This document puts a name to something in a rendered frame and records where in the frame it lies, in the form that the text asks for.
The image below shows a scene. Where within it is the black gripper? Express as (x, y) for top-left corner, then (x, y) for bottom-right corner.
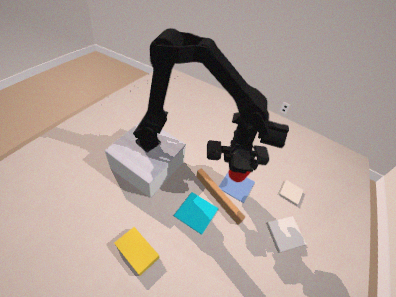
(207, 130), (269, 170)

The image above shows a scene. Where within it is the red cup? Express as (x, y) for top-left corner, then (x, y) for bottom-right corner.
(229, 170), (250, 182)

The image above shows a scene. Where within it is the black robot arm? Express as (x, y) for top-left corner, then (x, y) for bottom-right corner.
(133, 28), (289, 174)

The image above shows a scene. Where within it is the yellow flat block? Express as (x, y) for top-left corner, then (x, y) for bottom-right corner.
(114, 227), (159, 276)

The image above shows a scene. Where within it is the beige flat rectangular block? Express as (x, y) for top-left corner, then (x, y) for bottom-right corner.
(279, 180), (303, 206)

